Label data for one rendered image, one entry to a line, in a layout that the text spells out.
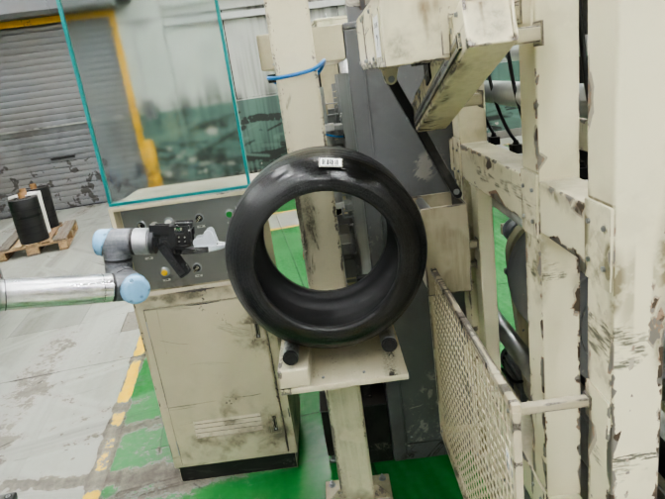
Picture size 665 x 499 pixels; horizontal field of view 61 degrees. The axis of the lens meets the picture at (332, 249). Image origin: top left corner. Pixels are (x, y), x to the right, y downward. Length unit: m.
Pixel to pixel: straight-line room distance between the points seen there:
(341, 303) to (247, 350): 0.68
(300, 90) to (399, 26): 0.67
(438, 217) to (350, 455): 0.98
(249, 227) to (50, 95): 9.54
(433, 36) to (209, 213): 1.32
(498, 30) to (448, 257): 0.92
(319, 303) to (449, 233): 0.47
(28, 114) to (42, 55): 0.99
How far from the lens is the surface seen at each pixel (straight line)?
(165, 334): 2.42
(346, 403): 2.13
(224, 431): 2.61
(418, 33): 1.20
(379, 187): 1.46
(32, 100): 10.95
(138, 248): 1.64
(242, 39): 10.53
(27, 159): 11.08
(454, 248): 1.86
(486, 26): 1.13
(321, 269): 1.90
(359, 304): 1.81
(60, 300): 1.54
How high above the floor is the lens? 1.64
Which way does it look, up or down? 17 degrees down
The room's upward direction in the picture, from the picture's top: 8 degrees counter-clockwise
